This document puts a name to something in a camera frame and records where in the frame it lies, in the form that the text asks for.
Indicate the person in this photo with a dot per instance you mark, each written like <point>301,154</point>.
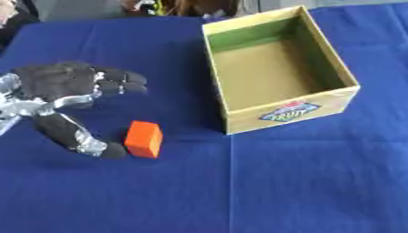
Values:
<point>16,15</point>

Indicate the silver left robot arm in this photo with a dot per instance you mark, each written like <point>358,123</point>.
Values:
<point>11,103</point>

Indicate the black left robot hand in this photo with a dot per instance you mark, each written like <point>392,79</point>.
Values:
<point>56,80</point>

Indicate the orange rectangular block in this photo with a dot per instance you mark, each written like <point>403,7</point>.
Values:
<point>143,139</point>

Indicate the tan cardboard box green inside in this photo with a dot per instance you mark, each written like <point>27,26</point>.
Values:
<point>276,66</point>

